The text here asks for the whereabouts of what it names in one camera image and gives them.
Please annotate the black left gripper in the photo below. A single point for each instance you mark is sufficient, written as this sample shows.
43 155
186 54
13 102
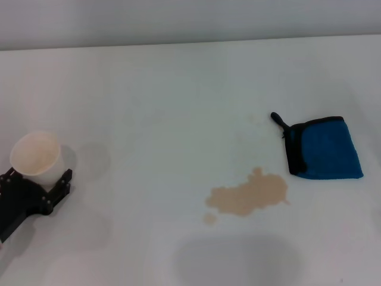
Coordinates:
21 199

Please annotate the white paper cup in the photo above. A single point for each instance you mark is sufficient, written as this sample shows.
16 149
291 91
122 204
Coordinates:
47 174

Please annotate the blue rag with black trim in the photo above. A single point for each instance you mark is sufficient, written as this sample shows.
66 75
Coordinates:
327 152

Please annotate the small brown liquid drop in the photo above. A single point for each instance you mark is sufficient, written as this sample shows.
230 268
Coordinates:
209 219

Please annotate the large brown liquid puddle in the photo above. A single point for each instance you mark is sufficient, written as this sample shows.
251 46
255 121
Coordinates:
253 193

